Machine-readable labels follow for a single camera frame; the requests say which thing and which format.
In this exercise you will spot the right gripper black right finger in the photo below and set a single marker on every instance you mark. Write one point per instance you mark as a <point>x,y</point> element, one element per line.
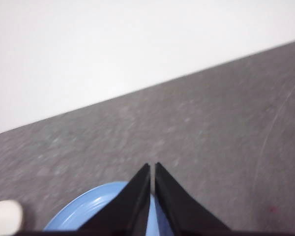
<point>177,209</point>

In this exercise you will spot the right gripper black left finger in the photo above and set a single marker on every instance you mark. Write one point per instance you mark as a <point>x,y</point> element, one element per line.
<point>127,209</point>

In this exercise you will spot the blue plate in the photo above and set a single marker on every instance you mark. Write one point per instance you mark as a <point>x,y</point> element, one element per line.
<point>76,214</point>

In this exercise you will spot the white plate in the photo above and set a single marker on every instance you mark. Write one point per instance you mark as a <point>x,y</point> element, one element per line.
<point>3,216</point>

